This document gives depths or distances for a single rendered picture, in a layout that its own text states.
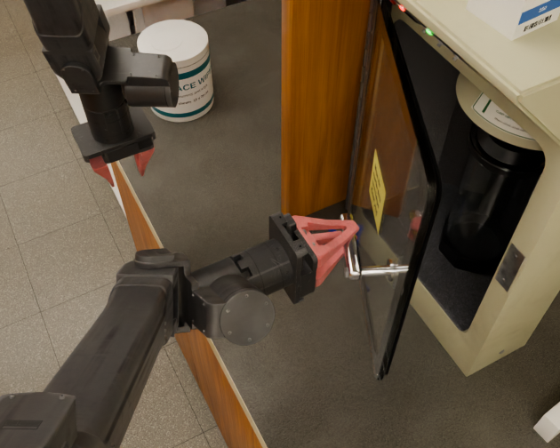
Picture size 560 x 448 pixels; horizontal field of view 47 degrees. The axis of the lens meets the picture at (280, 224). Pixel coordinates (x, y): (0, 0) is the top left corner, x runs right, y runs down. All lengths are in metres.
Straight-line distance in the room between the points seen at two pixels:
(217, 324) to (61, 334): 1.57
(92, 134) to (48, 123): 1.91
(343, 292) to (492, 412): 0.28
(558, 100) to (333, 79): 0.46
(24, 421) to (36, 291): 1.94
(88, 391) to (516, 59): 0.38
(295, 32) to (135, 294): 0.40
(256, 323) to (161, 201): 0.56
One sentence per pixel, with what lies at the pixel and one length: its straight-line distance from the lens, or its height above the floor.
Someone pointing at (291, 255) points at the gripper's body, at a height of 1.24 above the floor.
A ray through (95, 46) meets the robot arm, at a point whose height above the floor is 1.36.
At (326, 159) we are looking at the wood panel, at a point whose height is 1.06.
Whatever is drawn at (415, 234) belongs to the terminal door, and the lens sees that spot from 0.62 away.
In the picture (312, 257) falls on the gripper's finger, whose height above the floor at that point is 1.23.
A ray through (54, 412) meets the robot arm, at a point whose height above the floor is 1.49.
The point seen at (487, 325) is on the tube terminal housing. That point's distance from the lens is 0.87.
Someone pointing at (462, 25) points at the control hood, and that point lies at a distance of 0.54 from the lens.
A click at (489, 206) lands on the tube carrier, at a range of 0.88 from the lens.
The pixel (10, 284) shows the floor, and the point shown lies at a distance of 2.33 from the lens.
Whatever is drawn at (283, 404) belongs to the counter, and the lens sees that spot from 0.94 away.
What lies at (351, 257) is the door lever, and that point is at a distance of 0.73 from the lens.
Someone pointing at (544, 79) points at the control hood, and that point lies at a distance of 0.50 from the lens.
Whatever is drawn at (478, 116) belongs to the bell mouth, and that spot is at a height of 1.33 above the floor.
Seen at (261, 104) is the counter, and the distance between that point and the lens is 1.31.
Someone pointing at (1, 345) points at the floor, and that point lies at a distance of 2.21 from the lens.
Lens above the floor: 1.80
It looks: 52 degrees down
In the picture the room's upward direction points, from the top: straight up
